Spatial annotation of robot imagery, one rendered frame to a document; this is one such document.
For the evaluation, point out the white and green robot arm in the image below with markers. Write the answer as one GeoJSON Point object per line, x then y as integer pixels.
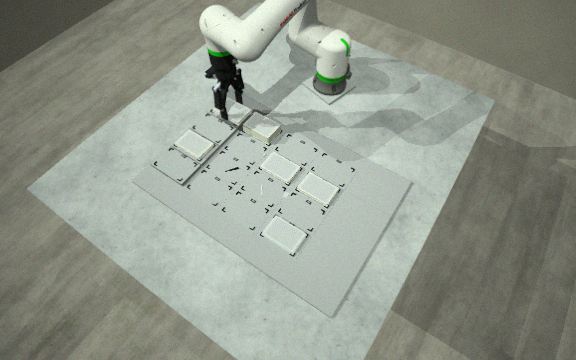
{"type": "Point", "coordinates": [227, 35]}

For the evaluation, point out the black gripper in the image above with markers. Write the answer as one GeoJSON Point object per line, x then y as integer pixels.
{"type": "Point", "coordinates": [220, 93]}

